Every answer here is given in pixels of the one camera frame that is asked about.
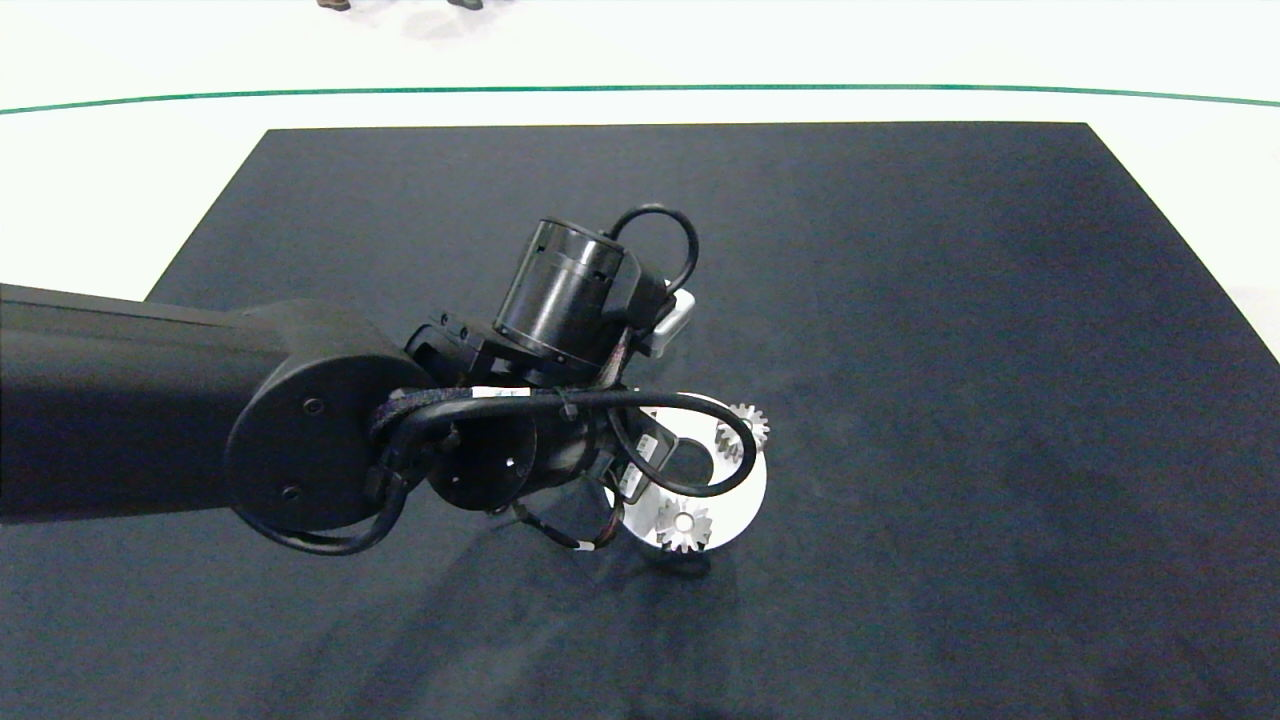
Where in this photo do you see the small steel planetary gear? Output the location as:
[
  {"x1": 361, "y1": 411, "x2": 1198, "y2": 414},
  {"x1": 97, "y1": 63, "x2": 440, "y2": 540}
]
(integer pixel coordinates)
[
  {"x1": 655, "y1": 498, "x2": 715, "y2": 554},
  {"x1": 714, "y1": 402, "x2": 772, "y2": 464}
]

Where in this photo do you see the round white pinned plate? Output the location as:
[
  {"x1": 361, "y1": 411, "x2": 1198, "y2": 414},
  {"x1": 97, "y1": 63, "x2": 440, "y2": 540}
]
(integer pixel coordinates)
[{"x1": 604, "y1": 392, "x2": 769, "y2": 553}]

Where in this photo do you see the dark rectangular mat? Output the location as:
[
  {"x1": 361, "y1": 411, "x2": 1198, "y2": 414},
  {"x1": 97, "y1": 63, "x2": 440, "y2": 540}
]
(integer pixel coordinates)
[{"x1": 0, "y1": 122, "x2": 1280, "y2": 720}]

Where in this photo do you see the thick black cable loop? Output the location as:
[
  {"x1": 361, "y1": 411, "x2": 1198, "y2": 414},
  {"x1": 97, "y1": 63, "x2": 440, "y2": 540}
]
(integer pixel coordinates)
[{"x1": 372, "y1": 387, "x2": 759, "y2": 499}]

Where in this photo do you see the thin dark wire loop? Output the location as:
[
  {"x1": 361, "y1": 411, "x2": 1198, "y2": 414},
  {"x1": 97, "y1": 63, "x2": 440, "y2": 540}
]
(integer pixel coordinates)
[{"x1": 508, "y1": 498, "x2": 627, "y2": 554}]

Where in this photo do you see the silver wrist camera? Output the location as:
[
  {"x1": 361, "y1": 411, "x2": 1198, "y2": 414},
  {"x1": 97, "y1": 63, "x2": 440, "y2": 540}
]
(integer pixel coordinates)
[{"x1": 640, "y1": 288, "x2": 698, "y2": 358}]

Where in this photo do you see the black camera cable loop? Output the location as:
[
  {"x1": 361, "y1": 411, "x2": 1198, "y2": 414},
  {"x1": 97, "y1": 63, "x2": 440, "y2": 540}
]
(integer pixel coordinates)
[{"x1": 608, "y1": 204, "x2": 700, "y2": 301}]

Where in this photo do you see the black arm joint cable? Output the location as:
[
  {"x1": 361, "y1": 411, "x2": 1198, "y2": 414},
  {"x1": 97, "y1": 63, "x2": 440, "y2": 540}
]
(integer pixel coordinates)
[{"x1": 238, "y1": 462, "x2": 413, "y2": 558}]

